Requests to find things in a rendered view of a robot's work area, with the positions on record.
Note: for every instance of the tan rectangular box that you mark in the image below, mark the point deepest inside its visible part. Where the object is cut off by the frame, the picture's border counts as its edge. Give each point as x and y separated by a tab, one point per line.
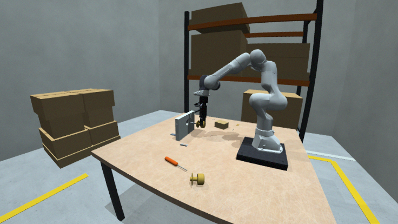
221	124

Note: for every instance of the brass door knob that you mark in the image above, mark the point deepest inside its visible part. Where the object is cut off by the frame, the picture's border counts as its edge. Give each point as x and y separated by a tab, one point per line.
199	179
198	124

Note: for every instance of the orange-handled screwdriver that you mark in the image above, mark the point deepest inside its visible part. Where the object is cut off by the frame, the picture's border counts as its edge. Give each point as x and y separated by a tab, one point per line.
172	162

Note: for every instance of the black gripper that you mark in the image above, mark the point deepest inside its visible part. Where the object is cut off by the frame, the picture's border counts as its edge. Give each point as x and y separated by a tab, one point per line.
203	109

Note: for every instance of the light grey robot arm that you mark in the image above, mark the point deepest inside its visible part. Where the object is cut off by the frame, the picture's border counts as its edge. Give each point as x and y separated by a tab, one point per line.
264	139

